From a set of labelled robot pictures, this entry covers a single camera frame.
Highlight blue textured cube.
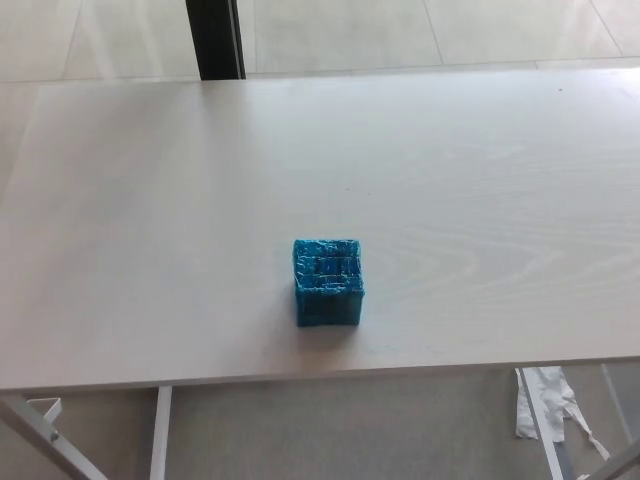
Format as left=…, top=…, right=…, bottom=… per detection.
left=292, top=238, right=365, bottom=329

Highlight black vertical pillar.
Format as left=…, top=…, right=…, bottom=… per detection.
left=185, top=0, right=247, bottom=81

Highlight white straight table leg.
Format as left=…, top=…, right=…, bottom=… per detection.
left=149, top=385, right=174, bottom=480

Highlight white crumpled paper strip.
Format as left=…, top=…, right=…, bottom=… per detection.
left=514, top=366, right=613, bottom=461

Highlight white slanted table leg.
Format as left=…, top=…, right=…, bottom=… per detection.
left=517, top=368, right=565, bottom=480

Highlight pale grey table leg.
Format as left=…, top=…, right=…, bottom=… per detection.
left=601, top=363, right=640, bottom=434

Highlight light diagonal bar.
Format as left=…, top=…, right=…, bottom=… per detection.
left=602, top=439, right=640, bottom=480

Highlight white metal bracket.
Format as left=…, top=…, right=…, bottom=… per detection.
left=24, top=396, right=63, bottom=426

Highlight grey diagonal frame bar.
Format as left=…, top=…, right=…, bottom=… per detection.
left=0, top=394, right=109, bottom=480

